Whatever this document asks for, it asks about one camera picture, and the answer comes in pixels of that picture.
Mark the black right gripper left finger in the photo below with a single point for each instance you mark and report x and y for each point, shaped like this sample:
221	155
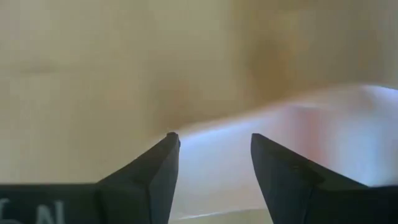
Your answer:
146	189

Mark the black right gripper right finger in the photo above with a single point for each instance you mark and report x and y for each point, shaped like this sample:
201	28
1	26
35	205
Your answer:
289	189

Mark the pink rubber slide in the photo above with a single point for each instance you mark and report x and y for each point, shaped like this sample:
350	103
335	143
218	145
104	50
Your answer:
224	161

